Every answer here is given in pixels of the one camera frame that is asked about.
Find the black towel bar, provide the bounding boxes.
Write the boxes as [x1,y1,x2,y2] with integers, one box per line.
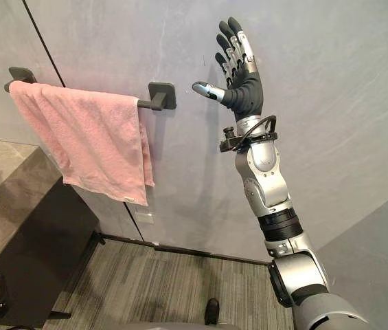
[3,66,177,112]

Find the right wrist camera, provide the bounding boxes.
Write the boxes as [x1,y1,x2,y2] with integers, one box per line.
[218,126,243,153]

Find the dark robot foot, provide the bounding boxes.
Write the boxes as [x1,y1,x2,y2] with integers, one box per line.
[204,298,220,326]

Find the grey stone washtable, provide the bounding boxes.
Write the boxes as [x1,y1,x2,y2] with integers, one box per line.
[0,137,101,327]

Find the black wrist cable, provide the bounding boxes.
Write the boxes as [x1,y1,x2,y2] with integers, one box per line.
[236,115,277,152]

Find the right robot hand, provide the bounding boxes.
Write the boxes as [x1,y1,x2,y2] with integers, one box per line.
[192,16,264,122]

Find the pink towel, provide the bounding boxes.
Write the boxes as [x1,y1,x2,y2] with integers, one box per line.
[8,80,156,207]

